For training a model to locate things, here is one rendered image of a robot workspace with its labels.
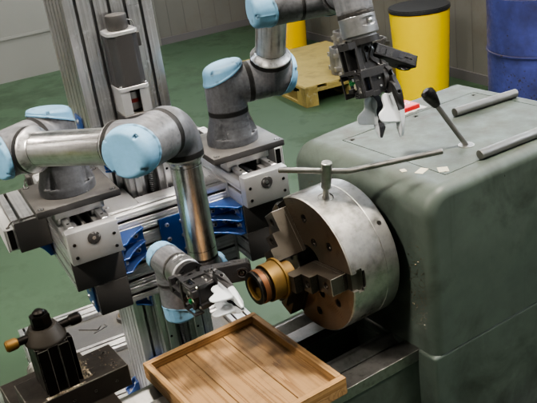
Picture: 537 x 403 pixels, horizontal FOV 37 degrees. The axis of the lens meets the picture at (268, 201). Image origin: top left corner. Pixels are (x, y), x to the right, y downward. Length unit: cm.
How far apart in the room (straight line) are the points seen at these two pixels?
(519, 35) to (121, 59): 302
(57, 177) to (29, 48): 715
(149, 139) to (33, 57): 759
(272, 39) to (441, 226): 79
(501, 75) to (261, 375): 346
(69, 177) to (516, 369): 122
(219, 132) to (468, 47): 460
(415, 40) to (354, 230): 448
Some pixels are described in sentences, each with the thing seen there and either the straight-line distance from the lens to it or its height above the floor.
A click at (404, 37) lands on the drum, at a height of 53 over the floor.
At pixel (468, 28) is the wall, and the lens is 665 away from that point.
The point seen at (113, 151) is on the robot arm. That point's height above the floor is 138.
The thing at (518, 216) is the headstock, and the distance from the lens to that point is 183.
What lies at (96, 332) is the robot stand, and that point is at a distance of 338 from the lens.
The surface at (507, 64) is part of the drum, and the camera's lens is 489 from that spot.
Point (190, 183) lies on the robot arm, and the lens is 186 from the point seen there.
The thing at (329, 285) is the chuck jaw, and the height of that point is 110.
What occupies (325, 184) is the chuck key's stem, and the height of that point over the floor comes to 127.
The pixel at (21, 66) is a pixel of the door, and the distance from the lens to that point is 925.
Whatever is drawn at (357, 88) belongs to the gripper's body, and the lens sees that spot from 160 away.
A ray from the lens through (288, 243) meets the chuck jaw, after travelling 172.
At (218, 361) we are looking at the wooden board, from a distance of 183.
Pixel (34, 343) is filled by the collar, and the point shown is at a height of 113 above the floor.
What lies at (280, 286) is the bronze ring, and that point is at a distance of 167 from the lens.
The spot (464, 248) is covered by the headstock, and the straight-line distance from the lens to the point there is 173.
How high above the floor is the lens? 191
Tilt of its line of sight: 24 degrees down
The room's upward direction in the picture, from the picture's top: 8 degrees counter-clockwise
